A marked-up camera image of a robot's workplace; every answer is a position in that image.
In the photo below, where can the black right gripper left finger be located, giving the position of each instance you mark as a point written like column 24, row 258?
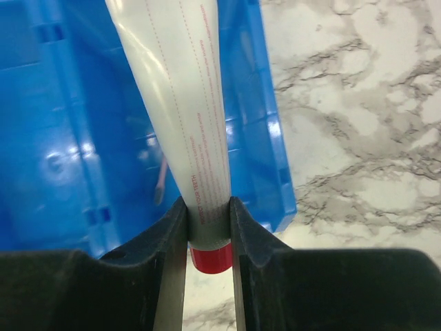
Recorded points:
column 139, row 285

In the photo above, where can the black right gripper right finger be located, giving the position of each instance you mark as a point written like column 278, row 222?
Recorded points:
column 280, row 288

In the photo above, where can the blue plastic divided bin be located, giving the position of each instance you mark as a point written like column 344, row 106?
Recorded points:
column 79, row 157

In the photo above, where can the toothpaste tube red cap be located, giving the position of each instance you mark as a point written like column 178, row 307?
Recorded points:
column 173, row 51

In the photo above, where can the pink toothbrush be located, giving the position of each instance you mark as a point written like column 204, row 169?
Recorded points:
column 160, row 185

